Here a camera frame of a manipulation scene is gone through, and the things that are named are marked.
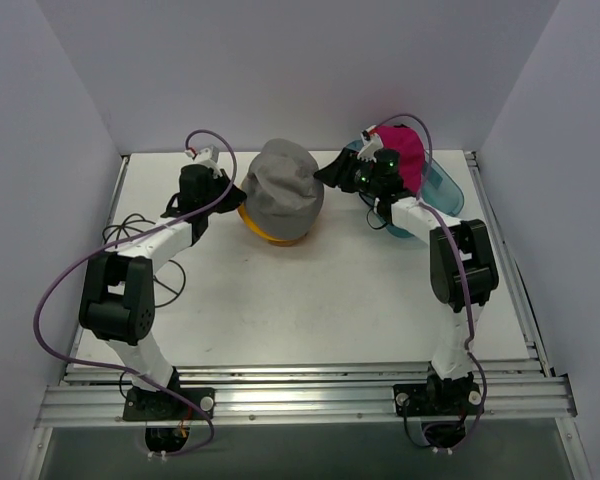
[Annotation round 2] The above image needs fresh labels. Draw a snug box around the yellow bucket hat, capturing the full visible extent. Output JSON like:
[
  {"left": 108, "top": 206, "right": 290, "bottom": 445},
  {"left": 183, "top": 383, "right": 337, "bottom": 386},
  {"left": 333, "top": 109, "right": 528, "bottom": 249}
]
[{"left": 236, "top": 202, "right": 311, "bottom": 246}]

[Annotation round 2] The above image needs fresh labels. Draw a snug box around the magenta baseball cap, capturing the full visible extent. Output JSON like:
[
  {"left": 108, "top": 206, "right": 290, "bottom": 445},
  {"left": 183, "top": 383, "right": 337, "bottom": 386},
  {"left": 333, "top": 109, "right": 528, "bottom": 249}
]
[{"left": 376, "top": 126, "right": 425, "bottom": 194}]

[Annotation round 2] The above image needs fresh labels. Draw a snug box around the grey bucket hat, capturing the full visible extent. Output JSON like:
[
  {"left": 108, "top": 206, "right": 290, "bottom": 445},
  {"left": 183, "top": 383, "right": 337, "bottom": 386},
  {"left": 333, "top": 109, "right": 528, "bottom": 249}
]
[{"left": 240, "top": 138, "right": 324, "bottom": 240}]

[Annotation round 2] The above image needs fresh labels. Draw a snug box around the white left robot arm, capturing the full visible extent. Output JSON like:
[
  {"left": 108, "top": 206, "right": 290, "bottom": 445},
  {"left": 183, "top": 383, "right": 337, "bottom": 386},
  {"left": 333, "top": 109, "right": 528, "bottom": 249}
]
[{"left": 79, "top": 160, "right": 246, "bottom": 419}]

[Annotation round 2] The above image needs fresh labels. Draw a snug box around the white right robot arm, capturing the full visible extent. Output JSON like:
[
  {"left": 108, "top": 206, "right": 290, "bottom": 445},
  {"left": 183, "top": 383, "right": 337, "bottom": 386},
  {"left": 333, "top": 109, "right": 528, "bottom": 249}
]
[{"left": 314, "top": 148, "right": 499, "bottom": 413}]

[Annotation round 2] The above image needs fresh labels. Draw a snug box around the teal plastic basket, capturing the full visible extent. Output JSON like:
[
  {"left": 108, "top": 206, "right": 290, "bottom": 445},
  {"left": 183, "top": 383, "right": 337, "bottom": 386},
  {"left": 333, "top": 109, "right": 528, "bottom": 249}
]
[{"left": 345, "top": 140, "right": 465, "bottom": 239}]

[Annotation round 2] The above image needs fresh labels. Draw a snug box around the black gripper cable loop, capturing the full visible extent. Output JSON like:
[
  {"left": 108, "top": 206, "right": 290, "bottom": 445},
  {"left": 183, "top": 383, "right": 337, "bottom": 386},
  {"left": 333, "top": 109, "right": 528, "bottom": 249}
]
[{"left": 357, "top": 192, "right": 396, "bottom": 232}]

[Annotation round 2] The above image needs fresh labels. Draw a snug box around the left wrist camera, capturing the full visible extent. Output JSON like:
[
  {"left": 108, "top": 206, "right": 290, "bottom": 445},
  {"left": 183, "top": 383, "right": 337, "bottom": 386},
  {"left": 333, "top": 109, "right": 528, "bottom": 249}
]
[{"left": 185, "top": 146, "right": 219, "bottom": 169}]

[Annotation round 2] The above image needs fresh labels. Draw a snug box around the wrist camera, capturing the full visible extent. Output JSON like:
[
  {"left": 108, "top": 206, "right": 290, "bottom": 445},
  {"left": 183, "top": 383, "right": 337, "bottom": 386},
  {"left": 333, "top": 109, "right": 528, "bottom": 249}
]
[
  {"left": 357, "top": 125, "right": 384, "bottom": 161},
  {"left": 185, "top": 146, "right": 219, "bottom": 169}
]

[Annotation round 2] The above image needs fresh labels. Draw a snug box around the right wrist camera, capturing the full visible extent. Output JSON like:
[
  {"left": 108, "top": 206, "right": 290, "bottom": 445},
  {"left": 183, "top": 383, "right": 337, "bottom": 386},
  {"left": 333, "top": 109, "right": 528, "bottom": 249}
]
[{"left": 357, "top": 125, "right": 384, "bottom": 161}]

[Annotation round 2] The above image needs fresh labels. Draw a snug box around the black wire hat stand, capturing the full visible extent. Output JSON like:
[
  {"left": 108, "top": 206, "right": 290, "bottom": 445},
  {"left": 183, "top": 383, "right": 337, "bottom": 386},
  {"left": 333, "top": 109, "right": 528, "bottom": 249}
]
[{"left": 101, "top": 213, "right": 187, "bottom": 308}]

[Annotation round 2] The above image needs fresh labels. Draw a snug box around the aluminium mounting rail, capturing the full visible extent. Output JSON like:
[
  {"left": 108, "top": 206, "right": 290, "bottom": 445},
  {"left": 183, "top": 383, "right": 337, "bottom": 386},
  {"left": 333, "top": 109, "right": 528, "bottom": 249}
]
[{"left": 34, "top": 357, "right": 579, "bottom": 480}]

